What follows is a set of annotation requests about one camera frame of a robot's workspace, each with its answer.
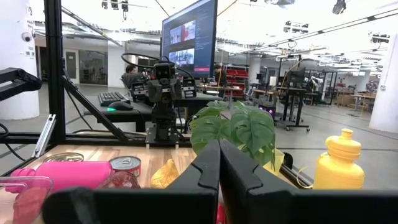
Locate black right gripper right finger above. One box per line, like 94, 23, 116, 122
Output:
220, 139, 398, 224

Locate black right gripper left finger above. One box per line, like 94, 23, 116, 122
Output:
42, 139, 221, 224

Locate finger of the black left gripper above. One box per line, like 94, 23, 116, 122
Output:
169, 77, 197, 103
130, 77, 163, 103

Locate yellow banana toy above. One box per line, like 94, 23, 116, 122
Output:
150, 158, 180, 190

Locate yellow plastic squeeze bottle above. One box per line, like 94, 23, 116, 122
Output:
297, 128, 366, 190

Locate pink plastic squeeze bottle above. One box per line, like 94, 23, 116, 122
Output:
6, 161, 114, 194

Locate clear plastic bin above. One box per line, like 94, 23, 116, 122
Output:
0, 175, 53, 224

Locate person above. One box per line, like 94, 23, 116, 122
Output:
120, 64, 147, 91
213, 63, 228, 88

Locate black computer mouse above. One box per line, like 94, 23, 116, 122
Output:
107, 101, 134, 112

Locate black keyboard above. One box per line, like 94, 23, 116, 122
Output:
98, 91, 131, 107

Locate computer monitor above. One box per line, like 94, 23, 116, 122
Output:
160, 0, 218, 79

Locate black table clamp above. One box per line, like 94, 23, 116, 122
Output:
282, 151, 294, 170

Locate red storage shelves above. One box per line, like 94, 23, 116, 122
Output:
225, 68, 249, 97

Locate dark red toy fruit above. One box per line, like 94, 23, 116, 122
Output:
96, 170, 141, 190

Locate tin can with silver lid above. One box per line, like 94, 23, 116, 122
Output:
108, 155, 142, 177

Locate artificial green monstera plant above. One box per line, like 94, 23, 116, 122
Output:
188, 100, 277, 167

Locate black computer tower with lights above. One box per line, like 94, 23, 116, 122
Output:
258, 104, 277, 122

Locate black standing desk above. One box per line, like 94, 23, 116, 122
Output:
275, 55, 312, 133

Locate silver aluminium bar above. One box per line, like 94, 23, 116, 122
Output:
32, 113, 57, 159

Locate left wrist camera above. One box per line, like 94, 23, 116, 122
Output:
154, 62, 175, 81

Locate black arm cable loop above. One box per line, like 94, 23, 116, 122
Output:
121, 52, 195, 82

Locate black aluminium table frame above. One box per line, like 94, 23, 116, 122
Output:
0, 0, 315, 189

